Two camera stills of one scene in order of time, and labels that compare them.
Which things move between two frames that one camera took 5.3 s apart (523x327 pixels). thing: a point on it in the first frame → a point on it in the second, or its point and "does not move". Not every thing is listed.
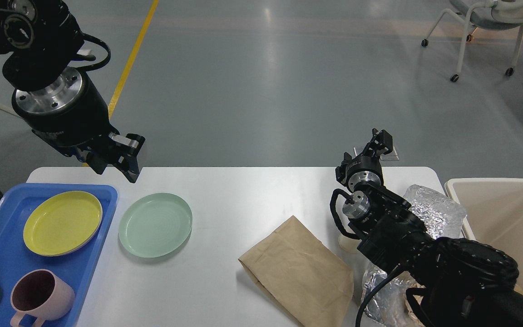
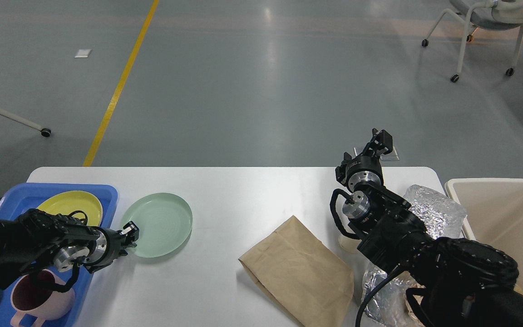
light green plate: (155, 225) does not move
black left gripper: (73, 116) → (108, 246)
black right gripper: (366, 168) does not move
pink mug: (42, 295) does not move
